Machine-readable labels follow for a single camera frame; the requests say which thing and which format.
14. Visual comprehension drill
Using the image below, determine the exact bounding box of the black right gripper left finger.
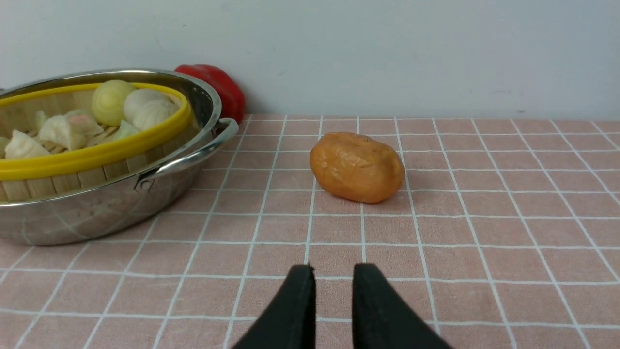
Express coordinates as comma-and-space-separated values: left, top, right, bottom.
233, 265, 316, 349

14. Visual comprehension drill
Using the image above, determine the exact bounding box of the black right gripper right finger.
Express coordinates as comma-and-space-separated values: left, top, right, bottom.
352, 263, 451, 349

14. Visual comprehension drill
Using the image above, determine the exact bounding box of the yellow bamboo steamer basket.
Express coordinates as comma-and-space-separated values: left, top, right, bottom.
0, 82, 199, 203

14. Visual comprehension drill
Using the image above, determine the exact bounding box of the stainless steel pot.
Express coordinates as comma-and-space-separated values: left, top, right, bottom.
1, 69, 239, 246

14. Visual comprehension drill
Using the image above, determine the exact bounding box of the pink checkered tablecloth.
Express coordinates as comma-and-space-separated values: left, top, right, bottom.
1, 115, 620, 349

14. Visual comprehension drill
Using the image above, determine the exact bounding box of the orange-brown plastic potato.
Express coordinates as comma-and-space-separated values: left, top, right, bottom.
309, 132, 406, 204

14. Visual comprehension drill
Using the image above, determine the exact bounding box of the green-tinted dumpling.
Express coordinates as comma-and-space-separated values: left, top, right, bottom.
112, 120, 140, 141

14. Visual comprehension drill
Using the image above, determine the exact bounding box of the white pleated bun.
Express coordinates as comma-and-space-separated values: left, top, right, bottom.
131, 100, 179, 132

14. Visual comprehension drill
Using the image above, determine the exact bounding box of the white round bun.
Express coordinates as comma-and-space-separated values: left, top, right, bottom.
123, 88, 171, 122

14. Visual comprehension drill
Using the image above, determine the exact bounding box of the yellow round bun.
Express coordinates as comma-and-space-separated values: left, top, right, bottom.
91, 79, 136, 127

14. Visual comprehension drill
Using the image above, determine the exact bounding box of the pink-tinted dumpling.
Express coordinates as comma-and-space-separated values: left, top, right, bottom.
38, 109, 104, 152

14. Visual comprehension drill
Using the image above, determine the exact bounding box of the white dumpling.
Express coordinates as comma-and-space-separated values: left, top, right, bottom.
4, 130, 51, 159

